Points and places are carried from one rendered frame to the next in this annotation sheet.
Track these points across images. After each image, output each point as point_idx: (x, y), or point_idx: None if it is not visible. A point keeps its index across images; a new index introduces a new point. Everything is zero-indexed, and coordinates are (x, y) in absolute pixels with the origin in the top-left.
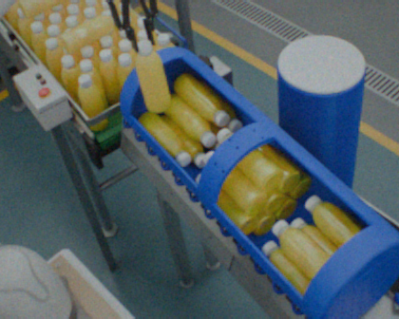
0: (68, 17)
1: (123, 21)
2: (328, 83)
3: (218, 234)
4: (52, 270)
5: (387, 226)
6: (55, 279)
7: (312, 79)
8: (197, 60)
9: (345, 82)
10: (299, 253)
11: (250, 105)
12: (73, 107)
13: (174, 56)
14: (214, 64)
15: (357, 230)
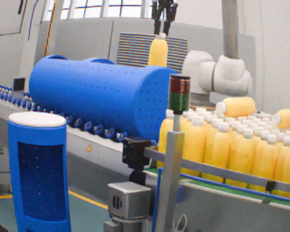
0: (265, 123)
1: (170, 18)
2: (35, 113)
3: None
4: (186, 68)
5: (41, 62)
6: (184, 67)
7: (45, 114)
8: (130, 73)
9: (25, 112)
10: None
11: (92, 68)
12: None
13: (148, 66)
14: (127, 188)
15: None
